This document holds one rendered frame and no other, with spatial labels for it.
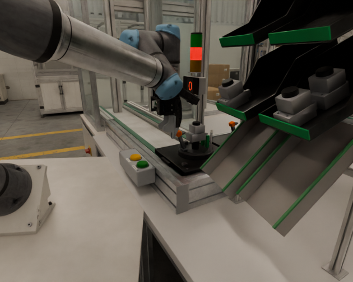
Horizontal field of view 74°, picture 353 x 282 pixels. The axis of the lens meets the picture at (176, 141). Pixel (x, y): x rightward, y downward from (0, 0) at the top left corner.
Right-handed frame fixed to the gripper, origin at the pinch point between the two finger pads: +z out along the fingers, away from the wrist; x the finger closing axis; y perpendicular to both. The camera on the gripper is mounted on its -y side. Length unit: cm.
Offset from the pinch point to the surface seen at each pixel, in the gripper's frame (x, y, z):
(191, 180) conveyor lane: 15.8, 2.6, 10.1
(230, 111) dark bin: 27.0, -0.8, -13.9
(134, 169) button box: -0.6, 15.5, 10.2
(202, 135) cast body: 2.2, -10.9, 1.5
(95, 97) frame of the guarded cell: -82, 11, -2
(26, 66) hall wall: -811, 70, 6
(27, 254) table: 12, 49, 20
